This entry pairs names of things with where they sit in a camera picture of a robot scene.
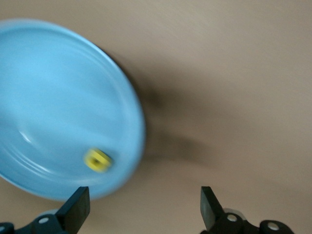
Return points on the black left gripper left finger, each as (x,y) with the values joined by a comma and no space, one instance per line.
(73,214)

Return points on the blue plate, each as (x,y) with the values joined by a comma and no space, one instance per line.
(61,97)

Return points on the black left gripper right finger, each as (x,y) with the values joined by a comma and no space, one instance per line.
(214,219)

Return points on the yellow foam letter d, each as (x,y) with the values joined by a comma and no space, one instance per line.
(102,156)

